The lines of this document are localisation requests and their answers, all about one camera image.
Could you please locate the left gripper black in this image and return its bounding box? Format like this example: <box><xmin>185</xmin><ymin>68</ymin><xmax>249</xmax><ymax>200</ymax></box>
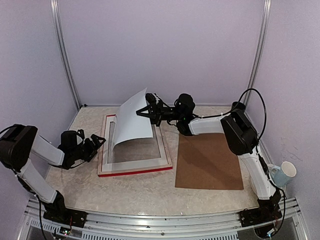
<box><xmin>71</xmin><ymin>134</ymin><xmax>106</xmax><ymax>162</ymax></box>

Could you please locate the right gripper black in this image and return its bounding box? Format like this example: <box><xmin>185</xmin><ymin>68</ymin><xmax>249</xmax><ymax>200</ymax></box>
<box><xmin>135</xmin><ymin>99</ymin><xmax>183</xmax><ymax>127</ymax></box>

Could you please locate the autumn forest photo print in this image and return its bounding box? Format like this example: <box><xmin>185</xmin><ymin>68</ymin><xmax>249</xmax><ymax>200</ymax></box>
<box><xmin>111</xmin><ymin>88</ymin><xmax>153</xmax><ymax>150</ymax></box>

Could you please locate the wooden photo frame red edge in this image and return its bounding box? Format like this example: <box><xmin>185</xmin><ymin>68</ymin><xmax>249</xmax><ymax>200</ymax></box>
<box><xmin>97</xmin><ymin>113</ymin><xmax>174</xmax><ymax>178</ymax></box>

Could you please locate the white mat board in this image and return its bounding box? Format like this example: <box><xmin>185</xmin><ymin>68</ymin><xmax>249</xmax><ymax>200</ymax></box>
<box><xmin>101</xmin><ymin>117</ymin><xmax>169</xmax><ymax>175</ymax></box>

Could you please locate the brown backing board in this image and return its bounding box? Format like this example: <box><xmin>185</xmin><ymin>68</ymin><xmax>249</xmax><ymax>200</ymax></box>
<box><xmin>175</xmin><ymin>133</ymin><xmax>244</xmax><ymax>190</ymax></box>

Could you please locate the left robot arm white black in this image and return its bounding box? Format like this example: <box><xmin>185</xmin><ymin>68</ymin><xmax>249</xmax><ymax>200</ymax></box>
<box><xmin>0</xmin><ymin>124</ymin><xmax>106</xmax><ymax>223</ymax></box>

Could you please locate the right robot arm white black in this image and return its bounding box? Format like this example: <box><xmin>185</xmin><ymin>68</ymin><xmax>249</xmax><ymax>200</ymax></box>
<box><xmin>136</xmin><ymin>93</ymin><xmax>285</xmax><ymax>225</ymax></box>

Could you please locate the dark green cup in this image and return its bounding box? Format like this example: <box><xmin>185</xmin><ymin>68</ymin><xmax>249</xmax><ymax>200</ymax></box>
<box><xmin>231</xmin><ymin>101</ymin><xmax>246</xmax><ymax>111</ymax></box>

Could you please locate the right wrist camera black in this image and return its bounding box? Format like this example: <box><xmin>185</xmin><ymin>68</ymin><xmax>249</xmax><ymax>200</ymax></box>
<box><xmin>145</xmin><ymin>93</ymin><xmax>159</xmax><ymax>105</ymax></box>

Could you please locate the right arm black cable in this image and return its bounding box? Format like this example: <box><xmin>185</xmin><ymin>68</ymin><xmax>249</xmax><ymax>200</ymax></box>
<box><xmin>199</xmin><ymin>88</ymin><xmax>266</xmax><ymax>141</ymax></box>

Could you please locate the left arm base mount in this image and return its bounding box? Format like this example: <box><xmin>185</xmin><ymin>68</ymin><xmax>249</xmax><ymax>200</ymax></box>
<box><xmin>43</xmin><ymin>208</ymin><xmax>88</xmax><ymax>228</ymax></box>

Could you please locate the right aluminium corner post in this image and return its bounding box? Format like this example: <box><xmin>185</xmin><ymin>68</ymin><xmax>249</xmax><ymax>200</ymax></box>
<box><xmin>247</xmin><ymin>0</ymin><xmax>272</xmax><ymax>89</ymax></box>

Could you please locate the aluminium corner post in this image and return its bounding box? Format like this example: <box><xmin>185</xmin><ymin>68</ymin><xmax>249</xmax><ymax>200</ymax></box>
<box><xmin>247</xmin><ymin>0</ymin><xmax>272</xmax><ymax>89</ymax></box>
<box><xmin>50</xmin><ymin>0</ymin><xmax>82</xmax><ymax>111</ymax></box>

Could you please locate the left aluminium corner post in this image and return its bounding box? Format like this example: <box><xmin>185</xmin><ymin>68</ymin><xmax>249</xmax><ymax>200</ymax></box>
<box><xmin>50</xmin><ymin>0</ymin><xmax>82</xmax><ymax>111</ymax></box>

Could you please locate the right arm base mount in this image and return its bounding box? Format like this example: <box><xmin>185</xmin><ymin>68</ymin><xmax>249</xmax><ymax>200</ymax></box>
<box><xmin>238</xmin><ymin>208</ymin><xmax>283</xmax><ymax>228</ymax></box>

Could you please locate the aluminium front rail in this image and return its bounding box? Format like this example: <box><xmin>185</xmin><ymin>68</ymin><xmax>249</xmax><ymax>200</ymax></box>
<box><xmin>17</xmin><ymin>197</ymin><xmax>308</xmax><ymax>240</ymax></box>

